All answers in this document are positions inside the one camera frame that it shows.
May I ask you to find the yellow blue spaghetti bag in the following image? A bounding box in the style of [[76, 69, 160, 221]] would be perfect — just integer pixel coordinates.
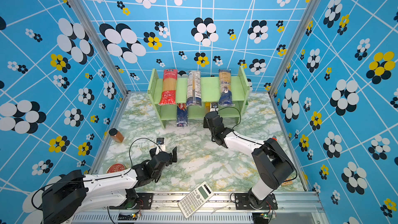
[[218, 69, 234, 107]]

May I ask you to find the clear grey spaghetti bag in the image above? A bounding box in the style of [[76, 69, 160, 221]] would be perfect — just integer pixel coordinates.
[[186, 71, 202, 107]]

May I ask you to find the blue Barilla pasta box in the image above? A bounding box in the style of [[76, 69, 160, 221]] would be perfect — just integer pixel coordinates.
[[176, 103, 188, 127]]

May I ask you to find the red spaghetti bag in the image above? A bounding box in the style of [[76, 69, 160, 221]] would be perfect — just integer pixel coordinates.
[[159, 69, 178, 105]]

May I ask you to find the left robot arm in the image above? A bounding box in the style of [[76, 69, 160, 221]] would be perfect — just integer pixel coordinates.
[[35, 148, 177, 224]]

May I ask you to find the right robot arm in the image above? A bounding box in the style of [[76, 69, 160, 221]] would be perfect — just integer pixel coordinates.
[[204, 111, 296, 209]]

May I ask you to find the green wooden shelf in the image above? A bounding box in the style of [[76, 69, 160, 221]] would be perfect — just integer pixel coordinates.
[[147, 67, 250, 129]]

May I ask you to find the round red tin can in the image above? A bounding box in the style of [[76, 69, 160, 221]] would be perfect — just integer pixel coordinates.
[[106, 163, 126, 174]]

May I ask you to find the white scientific calculator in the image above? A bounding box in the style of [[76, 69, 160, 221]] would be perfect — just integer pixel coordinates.
[[177, 181, 214, 219]]

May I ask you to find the spice jar black lid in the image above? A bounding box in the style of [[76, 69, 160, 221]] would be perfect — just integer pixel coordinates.
[[108, 128, 125, 143]]

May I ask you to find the small brown wooden block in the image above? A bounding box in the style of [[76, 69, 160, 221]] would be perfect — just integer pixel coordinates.
[[282, 180, 293, 186]]

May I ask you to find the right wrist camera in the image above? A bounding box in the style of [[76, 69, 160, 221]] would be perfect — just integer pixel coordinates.
[[209, 102, 218, 112]]

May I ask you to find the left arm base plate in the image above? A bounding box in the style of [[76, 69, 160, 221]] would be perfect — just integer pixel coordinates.
[[109, 192, 154, 210]]

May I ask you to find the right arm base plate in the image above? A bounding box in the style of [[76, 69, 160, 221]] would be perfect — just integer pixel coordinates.
[[233, 193, 278, 212]]

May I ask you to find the aluminium front rail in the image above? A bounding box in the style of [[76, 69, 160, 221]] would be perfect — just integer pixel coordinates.
[[66, 192, 329, 224]]

